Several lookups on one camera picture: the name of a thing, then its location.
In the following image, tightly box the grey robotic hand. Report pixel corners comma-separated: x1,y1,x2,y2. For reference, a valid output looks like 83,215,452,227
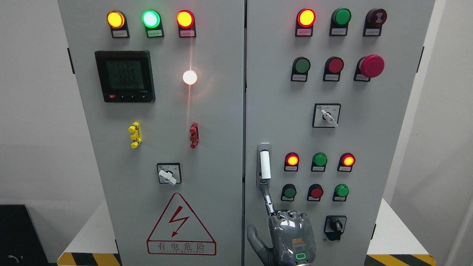
247,184,316,266

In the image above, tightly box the silver door handle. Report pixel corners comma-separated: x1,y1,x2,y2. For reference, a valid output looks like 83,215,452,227
256,143,272,189

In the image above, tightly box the right grey cabinet door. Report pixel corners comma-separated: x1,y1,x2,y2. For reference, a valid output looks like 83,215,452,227
245,0,435,266

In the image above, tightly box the grey cabinet door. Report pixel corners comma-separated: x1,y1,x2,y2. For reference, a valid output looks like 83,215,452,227
58,0,245,266
245,0,435,266

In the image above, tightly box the left grey cabinet door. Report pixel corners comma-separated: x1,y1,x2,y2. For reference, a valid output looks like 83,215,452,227
58,0,245,266

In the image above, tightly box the red indicator light left door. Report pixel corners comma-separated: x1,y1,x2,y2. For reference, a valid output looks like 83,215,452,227
176,10,196,38

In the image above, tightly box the green push button lower left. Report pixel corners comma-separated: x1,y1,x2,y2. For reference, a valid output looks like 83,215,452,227
280,184,297,202

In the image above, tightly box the green push button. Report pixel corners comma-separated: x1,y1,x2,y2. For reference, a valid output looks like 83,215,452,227
332,184,350,202
280,184,297,202
290,56,311,82

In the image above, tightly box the red push button lower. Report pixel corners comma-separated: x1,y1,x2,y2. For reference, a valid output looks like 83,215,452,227
306,184,324,202

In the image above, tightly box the red push button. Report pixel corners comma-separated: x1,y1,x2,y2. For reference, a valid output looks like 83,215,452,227
323,56,344,82
306,184,324,202

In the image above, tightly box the green push button lower right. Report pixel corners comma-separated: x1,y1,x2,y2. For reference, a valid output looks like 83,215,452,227
332,184,350,202

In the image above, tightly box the red indicator light middle left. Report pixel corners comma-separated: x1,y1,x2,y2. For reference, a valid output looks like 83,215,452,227
284,153,299,172

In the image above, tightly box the green indicator light middle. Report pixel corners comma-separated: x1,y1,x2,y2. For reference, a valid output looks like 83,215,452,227
311,153,328,172

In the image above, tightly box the red indicator light middle right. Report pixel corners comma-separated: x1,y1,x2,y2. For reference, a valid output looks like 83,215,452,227
337,153,356,173

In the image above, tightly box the white platform with hazard stripes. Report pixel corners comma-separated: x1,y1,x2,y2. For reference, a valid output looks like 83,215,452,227
57,200,436,266

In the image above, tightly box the red electric warning sticker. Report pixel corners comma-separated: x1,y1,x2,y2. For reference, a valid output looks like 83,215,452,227
146,192,217,256

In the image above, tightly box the red terminal connector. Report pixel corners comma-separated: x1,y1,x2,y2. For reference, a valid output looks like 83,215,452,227
189,122,199,149

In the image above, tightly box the green push button upper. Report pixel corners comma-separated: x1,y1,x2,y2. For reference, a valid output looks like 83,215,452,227
290,56,311,82

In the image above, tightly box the red push button upper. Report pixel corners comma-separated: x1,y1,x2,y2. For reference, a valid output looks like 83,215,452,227
323,56,344,82

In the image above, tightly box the yellow terminal connector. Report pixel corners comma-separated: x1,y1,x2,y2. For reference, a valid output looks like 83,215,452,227
128,121,142,149

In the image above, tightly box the red emergency stop button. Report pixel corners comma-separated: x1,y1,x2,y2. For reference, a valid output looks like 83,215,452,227
353,54,385,82

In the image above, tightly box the white lit indicator light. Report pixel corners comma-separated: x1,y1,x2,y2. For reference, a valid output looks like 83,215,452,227
182,70,198,85

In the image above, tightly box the red indicator light right top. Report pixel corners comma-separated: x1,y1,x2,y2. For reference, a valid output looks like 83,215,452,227
295,8,316,37

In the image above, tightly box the green indicator light right top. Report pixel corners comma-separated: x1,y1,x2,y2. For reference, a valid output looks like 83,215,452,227
329,8,352,36

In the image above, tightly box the black digital power meter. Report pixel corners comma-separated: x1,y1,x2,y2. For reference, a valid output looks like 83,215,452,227
95,50,156,103

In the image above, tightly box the red black buzzer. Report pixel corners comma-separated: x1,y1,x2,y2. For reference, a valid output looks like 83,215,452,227
363,8,387,37

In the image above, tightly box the green lit indicator light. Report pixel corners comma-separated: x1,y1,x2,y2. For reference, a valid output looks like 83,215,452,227
142,10,164,38

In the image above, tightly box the black box bottom left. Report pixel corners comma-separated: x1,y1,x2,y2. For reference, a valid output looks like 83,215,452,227
0,204,49,266

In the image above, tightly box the yellow indicator light top left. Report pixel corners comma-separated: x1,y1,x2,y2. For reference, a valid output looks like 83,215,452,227
107,10,130,38

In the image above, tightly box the black selector knob switch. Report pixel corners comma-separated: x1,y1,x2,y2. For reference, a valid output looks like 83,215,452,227
324,215,347,241

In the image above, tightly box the upper right rotary switch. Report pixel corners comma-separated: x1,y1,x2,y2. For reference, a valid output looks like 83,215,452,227
312,103,341,128

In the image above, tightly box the left door rotary switch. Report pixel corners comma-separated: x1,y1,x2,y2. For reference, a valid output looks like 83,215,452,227
156,162,182,186

